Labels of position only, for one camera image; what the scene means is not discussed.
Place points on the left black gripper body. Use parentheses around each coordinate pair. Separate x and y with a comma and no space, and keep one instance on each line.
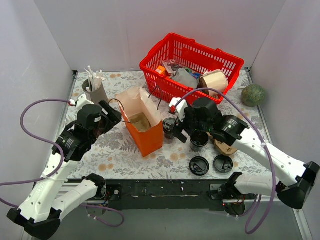
(111,114)

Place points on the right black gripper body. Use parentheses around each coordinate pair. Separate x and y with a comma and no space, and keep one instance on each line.
(182,124)

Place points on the black coffee lid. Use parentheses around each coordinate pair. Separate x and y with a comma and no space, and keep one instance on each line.
(168,124)
(199,166)
(223,163)

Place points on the black paper coffee cup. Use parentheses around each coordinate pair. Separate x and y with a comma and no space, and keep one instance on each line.
(198,140)

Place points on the orange paper gift bag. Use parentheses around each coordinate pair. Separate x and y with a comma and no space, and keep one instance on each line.
(136,100)

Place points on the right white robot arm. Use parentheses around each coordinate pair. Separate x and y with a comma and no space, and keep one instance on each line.
(291,180)

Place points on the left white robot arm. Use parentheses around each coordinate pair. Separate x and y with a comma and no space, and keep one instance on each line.
(42,212)

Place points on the grey cup with straws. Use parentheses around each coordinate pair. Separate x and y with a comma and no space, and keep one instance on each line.
(93,86)

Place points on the beige tape roll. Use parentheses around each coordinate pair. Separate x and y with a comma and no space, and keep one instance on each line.
(215,80)

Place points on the brown cardboard cup carrier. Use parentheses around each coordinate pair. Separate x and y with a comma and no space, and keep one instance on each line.
(222,148)

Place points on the grey crumpled bag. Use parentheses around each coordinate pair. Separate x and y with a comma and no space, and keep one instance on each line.
(185,78)

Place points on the green round melon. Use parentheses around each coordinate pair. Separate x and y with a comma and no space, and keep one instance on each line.
(253,95)

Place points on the orange snack packet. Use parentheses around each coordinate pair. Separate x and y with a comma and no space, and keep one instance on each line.
(161,70)

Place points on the red plastic shopping basket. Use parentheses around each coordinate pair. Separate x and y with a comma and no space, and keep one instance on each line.
(187,53)

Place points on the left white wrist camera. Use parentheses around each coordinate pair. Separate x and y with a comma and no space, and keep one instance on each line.
(81,100)

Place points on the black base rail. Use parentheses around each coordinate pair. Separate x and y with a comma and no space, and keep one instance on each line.
(161,194)

